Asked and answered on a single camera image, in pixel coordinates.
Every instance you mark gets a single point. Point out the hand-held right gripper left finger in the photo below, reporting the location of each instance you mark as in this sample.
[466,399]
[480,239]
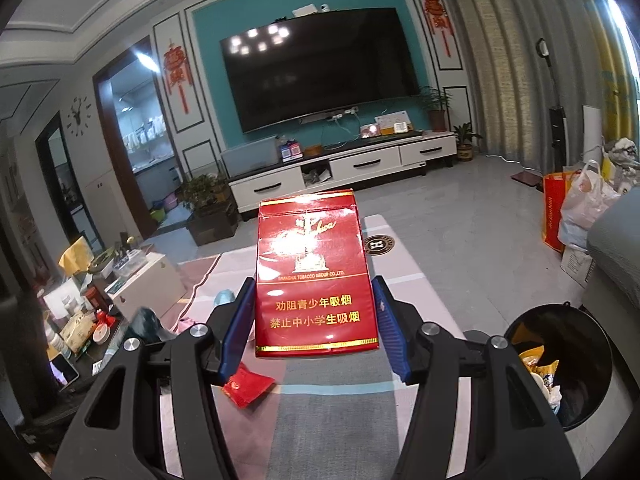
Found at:
[235,330]

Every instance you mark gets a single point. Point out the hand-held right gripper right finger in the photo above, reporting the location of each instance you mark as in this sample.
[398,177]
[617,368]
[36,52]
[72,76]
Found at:
[395,330]

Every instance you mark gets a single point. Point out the pink plastic bag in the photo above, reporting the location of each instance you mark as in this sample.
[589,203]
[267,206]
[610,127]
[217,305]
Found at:
[186,325]

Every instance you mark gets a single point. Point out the red cigarette box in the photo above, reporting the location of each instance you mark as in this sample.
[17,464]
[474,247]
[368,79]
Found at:
[315,280]

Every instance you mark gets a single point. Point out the black trash bin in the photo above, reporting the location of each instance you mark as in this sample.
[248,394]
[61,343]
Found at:
[580,335]

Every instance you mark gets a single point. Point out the light blue face mask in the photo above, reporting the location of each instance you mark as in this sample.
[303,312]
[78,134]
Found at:
[225,297]

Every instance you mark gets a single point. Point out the small red wrapper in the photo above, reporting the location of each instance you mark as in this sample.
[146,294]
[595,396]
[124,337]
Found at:
[247,385]

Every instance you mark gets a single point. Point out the dark green foil bag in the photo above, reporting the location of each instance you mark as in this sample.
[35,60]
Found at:
[150,322]

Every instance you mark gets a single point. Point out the white wooden box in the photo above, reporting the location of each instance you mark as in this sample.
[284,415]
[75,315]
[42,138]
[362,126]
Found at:
[155,285]

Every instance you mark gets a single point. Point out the potted plant in dark box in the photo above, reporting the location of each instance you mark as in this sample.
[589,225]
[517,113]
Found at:
[212,225]

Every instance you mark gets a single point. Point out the printed striped blanket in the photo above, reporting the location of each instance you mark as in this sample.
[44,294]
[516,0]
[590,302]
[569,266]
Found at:
[320,410]

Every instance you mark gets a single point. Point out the clear plastic container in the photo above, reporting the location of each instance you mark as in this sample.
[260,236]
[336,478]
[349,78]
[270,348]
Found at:
[130,265]

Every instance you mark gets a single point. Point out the red figurine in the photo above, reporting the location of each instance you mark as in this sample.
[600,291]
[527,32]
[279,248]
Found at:
[106,320]

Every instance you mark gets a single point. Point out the white tape roll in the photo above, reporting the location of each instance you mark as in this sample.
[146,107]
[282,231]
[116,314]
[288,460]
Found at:
[102,337]

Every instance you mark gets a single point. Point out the bushy potted plant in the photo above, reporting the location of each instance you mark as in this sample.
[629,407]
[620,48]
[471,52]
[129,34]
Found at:
[202,190]

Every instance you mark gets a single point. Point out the orange snack bag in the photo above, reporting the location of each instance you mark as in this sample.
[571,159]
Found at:
[537,360]

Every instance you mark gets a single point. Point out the red tin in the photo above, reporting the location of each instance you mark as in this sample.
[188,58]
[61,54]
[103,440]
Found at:
[91,299]

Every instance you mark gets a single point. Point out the beige tissue box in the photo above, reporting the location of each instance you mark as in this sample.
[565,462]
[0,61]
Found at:
[77,332]

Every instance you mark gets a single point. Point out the white television cabinet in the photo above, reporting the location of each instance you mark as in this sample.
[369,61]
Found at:
[365,162]

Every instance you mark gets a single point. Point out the translucent storage box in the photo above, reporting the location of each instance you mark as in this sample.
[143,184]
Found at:
[250,157]

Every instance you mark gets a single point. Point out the crumpled white tissue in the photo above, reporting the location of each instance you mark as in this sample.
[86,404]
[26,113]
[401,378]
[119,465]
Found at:
[556,397]

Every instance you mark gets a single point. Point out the smartphone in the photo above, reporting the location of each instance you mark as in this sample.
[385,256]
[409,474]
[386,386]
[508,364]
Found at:
[65,370]

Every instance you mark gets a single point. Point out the yellow cloth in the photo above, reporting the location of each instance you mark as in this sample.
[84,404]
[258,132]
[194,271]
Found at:
[72,257]

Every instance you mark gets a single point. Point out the small blue display box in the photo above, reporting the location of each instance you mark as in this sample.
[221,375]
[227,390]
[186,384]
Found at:
[291,152]

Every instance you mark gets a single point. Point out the cardboard box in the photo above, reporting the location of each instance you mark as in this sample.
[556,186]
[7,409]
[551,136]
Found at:
[577,265]

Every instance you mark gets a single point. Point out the orange shopping bag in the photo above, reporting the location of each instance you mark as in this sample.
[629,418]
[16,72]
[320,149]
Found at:
[552,215]

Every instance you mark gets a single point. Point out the small potted plant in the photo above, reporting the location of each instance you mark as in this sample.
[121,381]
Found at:
[466,145]

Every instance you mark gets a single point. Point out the dark red floor board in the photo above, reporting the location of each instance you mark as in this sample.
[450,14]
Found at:
[526,180]

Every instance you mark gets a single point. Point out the white orange desk calendar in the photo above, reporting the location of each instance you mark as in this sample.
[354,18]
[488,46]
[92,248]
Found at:
[395,122]

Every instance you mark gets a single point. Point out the white power strip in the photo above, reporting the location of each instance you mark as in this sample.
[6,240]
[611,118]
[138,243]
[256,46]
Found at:
[342,113]

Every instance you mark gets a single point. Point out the tall potted plant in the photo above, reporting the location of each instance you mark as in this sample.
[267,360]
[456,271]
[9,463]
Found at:
[436,110]

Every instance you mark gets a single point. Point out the grey sofa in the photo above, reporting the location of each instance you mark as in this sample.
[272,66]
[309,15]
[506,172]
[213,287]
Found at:
[615,260]

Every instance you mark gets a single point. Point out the large white plastic bag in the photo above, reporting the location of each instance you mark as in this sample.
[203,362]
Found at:
[590,200]

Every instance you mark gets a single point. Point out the black upright vacuum cleaner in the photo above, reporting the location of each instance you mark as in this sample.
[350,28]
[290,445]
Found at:
[555,130]

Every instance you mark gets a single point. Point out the large black television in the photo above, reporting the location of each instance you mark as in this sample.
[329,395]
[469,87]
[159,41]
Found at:
[320,70]

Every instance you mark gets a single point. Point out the white panel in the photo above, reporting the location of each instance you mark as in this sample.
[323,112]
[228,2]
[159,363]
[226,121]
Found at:
[597,132]

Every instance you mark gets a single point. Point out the pile of clothes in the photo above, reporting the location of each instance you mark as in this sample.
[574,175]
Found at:
[622,160]

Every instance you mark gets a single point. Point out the grey striped curtain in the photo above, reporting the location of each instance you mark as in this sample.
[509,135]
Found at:
[500,35]

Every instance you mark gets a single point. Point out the white router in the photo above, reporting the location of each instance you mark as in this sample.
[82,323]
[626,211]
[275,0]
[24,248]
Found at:
[305,10]

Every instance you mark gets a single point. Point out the black wall clock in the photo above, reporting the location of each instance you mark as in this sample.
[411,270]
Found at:
[79,116]

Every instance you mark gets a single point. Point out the red knot wall decoration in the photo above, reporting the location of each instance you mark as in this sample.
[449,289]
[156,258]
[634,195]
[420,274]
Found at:
[176,65]
[436,15]

